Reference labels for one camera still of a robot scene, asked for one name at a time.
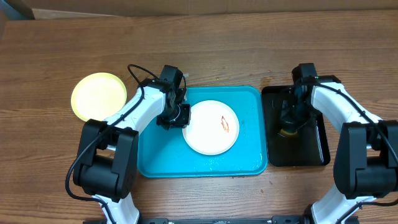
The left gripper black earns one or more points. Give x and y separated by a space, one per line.
182 124

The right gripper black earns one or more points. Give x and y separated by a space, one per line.
288 116

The green yellow sponge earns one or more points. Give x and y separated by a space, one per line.
287 133

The white plate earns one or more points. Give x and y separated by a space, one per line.
213 128

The yellow plate with sauce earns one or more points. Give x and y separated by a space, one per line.
98 96

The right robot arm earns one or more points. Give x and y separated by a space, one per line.
365 165

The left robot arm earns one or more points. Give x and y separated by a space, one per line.
106 163

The black plastic tray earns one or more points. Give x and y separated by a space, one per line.
308 148

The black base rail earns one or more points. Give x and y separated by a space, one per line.
278 219

